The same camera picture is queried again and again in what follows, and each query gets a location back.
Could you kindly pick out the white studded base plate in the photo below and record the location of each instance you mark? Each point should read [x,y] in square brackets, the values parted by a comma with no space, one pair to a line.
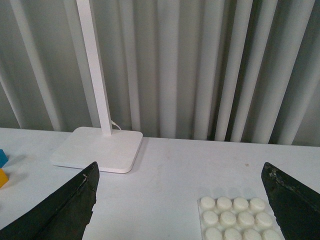
[239,218]

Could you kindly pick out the white desk lamp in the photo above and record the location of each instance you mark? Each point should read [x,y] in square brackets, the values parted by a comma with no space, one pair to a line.
[114,151]

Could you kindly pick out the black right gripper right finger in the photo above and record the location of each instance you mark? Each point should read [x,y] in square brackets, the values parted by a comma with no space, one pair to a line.
[296,207]

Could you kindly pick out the blue block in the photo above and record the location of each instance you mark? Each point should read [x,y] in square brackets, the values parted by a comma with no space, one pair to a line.
[3,158]

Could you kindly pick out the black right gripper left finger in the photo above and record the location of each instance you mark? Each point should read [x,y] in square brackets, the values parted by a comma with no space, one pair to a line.
[63,215]

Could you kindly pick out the yellow block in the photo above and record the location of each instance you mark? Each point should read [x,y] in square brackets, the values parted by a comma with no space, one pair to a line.
[3,178]

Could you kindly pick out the grey pleated curtain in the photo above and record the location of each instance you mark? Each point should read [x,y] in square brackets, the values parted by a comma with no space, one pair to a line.
[223,70]

